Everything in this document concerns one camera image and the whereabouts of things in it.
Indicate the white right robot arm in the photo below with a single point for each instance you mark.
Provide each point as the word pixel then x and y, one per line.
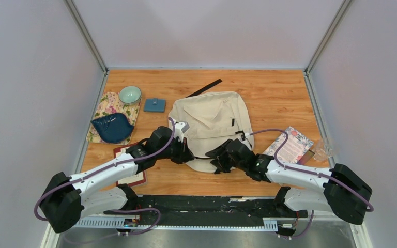
pixel 338 190

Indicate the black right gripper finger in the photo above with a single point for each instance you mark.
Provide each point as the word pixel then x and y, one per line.
pixel 222 165
pixel 221 152

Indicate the pale green ceramic bowl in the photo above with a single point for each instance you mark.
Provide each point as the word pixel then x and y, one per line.
pixel 130 95

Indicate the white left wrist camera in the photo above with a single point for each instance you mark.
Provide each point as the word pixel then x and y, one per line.
pixel 179 129

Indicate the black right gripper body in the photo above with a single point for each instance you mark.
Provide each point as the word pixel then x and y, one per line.
pixel 237 165

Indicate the floral cover book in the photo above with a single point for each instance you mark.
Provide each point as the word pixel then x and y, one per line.
pixel 295 147

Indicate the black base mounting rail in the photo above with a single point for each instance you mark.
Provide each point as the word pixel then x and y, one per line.
pixel 212 212

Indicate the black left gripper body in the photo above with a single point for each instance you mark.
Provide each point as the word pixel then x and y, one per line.
pixel 176 144

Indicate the dark blue leaf dish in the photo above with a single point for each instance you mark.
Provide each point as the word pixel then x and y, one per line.
pixel 113 128

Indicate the blue cover book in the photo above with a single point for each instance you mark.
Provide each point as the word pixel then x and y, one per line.
pixel 306 157

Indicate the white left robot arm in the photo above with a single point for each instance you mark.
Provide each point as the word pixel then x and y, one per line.
pixel 67 199

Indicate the red bordered book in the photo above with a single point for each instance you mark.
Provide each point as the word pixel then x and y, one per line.
pixel 134 180

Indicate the beige canvas backpack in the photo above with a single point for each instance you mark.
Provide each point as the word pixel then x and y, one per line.
pixel 213 117

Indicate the clear plastic cup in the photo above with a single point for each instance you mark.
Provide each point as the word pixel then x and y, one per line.
pixel 324 149

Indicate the floral cloth placemat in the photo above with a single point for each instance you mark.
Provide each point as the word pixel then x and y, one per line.
pixel 110 104

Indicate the small blue wallet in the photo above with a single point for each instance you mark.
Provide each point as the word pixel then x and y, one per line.
pixel 155 105

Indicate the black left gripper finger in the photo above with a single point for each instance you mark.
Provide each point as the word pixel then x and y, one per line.
pixel 179 156
pixel 184 147

